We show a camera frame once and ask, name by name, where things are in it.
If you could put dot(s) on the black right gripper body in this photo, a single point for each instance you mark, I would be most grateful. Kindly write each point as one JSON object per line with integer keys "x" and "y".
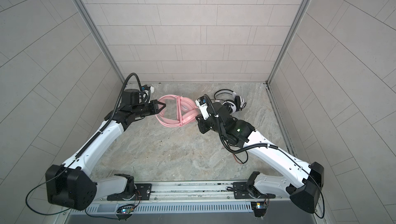
{"x": 205, "y": 125}

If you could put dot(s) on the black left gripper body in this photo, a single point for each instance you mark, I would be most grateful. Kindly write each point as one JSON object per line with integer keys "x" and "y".
{"x": 142, "y": 110}

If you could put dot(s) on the white black headphones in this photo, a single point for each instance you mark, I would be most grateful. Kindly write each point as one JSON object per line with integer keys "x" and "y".
{"x": 233, "y": 105}

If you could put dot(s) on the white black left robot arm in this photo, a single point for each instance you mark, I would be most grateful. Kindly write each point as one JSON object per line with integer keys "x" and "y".
{"x": 69, "y": 184}

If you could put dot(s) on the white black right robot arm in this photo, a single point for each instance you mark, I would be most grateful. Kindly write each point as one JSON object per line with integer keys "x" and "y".
{"x": 300, "y": 181}

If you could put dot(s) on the left circuit board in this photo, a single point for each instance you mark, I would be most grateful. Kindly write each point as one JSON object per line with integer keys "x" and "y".
{"x": 125, "y": 209}

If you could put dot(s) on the circuit board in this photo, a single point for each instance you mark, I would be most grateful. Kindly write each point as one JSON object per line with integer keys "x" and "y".
{"x": 125, "y": 209}
{"x": 259, "y": 208}

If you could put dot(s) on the right circuit board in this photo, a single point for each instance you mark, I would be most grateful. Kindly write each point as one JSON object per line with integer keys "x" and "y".
{"x": 259, "y": 208}

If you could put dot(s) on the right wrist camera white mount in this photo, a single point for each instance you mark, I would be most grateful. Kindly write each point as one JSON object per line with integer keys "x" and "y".
{"x": 202, "y": 104}

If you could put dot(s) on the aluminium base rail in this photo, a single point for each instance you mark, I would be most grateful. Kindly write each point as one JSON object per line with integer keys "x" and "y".
{"x": 209, "y": 191}

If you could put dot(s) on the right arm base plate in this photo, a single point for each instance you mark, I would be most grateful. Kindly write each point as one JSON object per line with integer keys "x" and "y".
{"x": 242, "y": 191}

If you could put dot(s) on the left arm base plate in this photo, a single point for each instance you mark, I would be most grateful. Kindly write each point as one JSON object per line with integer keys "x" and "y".
{"x": 140, "y": 191}

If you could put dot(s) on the aluminium corner post left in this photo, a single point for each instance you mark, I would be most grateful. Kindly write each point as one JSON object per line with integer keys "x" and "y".
{"x": 97, "y": 36}

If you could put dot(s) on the aluminium corner post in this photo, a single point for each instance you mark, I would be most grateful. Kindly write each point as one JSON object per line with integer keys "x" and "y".
{"x": 293, "y": 29}
{"x": 97, "y": 36}

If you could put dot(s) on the aluminium corner post right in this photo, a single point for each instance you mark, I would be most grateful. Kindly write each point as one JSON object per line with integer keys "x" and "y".
{"x": 293, "y": 29}

